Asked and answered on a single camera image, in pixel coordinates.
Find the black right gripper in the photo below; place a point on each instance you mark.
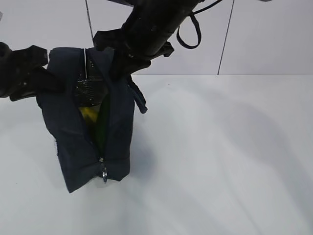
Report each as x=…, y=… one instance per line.
x=139, y=40

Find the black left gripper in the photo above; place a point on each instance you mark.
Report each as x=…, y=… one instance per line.
x=22, y=73

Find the yellow lemon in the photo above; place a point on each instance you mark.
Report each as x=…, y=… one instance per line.
x=89, y=114

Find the green cucumber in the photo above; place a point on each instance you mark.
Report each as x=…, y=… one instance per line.
x=102, y=123

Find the dark navy insulated lunch bag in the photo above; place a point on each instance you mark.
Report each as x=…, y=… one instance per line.
x=85, y=74

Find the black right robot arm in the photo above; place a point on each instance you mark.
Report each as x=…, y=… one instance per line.
x=181, y=9

